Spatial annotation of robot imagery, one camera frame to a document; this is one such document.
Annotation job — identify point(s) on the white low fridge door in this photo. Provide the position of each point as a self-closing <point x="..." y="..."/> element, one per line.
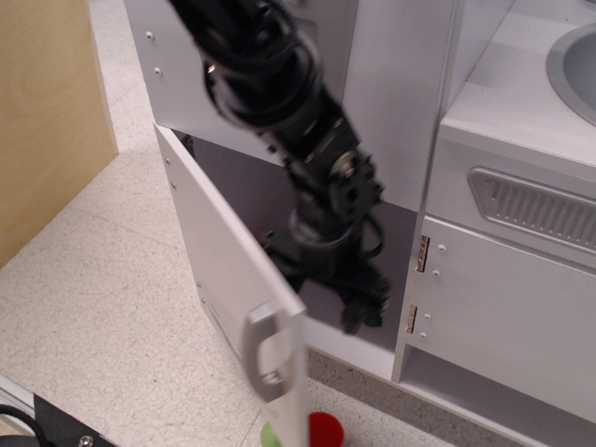
<point x="233" y="275"/>

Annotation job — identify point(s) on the lower brass hinge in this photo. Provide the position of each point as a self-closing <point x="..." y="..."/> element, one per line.
<point x="411" y="318"/>

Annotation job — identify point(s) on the red toy cup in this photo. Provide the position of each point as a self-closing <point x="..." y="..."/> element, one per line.
<point x="325" y="430"/>

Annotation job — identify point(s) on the green toy inside fridge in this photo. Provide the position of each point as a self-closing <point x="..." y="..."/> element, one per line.
<point x="374" y="321"/>

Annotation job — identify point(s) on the green toy ball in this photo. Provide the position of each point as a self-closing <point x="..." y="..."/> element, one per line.
<point x="268" y="437"/>

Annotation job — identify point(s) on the white toy kitchen cabinet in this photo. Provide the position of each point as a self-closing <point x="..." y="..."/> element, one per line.
<point x="432" y="90"/>

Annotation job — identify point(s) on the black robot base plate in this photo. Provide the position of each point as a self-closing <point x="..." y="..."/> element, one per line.
<point x="62" y="429"/>

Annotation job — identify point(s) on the wooden board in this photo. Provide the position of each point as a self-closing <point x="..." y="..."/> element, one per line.
<point x="56" y="130"/>

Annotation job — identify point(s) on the upper brass hinge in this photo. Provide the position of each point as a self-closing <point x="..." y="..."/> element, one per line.
<point x="422" y="254"/>

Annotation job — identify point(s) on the grey toy sink basin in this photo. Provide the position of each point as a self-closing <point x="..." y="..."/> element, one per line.
<point x="571" y="70"/>

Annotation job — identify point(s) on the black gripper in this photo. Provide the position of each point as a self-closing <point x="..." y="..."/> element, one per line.
<point x="339" y="257"/>

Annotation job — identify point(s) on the brass hinge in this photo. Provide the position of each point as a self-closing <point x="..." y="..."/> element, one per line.
<point x="422" y="254"/>
<point x="411" y="318"/>

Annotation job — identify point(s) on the white oven door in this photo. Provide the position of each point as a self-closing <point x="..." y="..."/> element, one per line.
<point x="519" y="319"/>

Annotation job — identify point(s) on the grey oven vent panel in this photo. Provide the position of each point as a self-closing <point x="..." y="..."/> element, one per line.
<point x="534" y="208"/>

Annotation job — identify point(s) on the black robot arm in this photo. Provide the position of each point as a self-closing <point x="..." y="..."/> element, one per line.
<point x="263" y="75"/>

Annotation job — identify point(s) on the grey fridge door handle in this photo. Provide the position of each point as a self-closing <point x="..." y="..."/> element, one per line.
<point x="267" y="353"/>

